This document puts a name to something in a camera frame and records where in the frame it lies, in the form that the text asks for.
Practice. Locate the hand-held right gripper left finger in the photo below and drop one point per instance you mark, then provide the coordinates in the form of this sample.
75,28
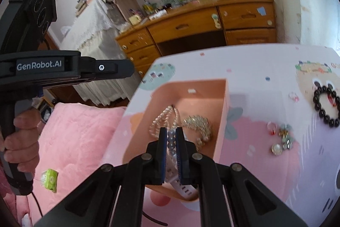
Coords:
163,157

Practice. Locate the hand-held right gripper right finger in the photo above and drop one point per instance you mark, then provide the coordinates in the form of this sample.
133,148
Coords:
179,157

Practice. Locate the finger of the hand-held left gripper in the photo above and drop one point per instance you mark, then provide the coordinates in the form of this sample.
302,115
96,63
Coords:
111,68

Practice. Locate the pink jewelry box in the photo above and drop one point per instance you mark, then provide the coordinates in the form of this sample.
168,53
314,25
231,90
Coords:
202,102

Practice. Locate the round pearl brooch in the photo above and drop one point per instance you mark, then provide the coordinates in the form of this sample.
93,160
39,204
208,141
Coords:
277,149

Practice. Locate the green bead earrings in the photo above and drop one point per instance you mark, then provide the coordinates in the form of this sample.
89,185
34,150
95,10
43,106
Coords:
286,128

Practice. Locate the person's left hand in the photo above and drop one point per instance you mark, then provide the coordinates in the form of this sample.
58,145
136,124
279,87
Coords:
25,136

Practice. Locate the white lace furniture cover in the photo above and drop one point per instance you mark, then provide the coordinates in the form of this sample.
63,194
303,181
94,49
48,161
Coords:
90,25

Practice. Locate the stack of books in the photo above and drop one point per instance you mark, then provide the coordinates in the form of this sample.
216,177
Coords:
82,5

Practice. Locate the pink quilted blanket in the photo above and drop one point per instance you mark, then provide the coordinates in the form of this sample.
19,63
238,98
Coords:
79,136

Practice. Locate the wooden desk with drawers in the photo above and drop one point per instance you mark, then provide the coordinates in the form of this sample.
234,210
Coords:
186,27

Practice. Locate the green packet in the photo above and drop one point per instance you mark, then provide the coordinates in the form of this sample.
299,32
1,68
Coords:
50,179

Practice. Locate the cartoon printed tablecloth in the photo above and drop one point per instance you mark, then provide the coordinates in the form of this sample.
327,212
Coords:
252,78

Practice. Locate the white floral curtain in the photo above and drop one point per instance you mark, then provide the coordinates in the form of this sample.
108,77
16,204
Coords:
305,3

